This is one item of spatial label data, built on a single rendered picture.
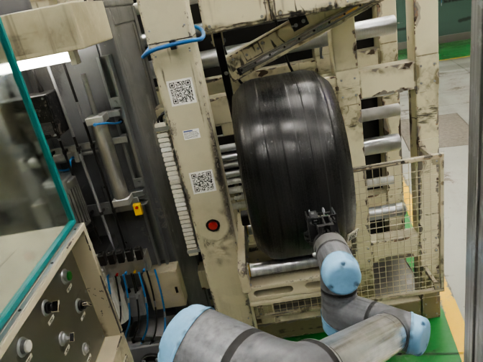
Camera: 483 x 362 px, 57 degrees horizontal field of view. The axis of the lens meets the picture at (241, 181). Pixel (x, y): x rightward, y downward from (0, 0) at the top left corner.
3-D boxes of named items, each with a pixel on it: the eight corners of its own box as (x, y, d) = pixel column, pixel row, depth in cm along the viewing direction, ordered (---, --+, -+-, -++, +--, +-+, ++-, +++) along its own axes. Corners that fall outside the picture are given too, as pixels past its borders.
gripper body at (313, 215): (333, 205, 111) (343, 223, 99) (337, 236, 113) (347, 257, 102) (302, 210, 111) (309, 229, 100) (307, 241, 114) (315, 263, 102)
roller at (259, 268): (249, 280, 147) (246, 273, 143) (247, 268, 150) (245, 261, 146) (353, 263, 145) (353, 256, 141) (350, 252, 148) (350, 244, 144)
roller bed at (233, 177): (210, 215, 188) (195, 151, 177) (211, 201, 202) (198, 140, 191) (255, 208, 187) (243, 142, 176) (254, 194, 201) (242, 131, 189)
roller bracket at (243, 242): (242, 294, 143) (237, 270, 139) (241, 233, 180) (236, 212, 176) (252, 293, 143) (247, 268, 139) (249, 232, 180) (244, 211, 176)
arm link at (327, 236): (351, 267, 98) (315, 273, 98) (347, 258, 102) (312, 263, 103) (348, 236, 96) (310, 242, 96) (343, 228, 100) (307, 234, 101)
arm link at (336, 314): (362, 353, 89) (362, 304, 85) (314, 333, 96) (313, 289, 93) (379, 332, 94) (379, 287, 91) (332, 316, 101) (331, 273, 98)
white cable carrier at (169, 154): (188, 256, 152) (153, 124, 133) (190, 248, 156) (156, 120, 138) (201, 254, 151) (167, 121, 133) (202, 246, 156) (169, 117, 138)
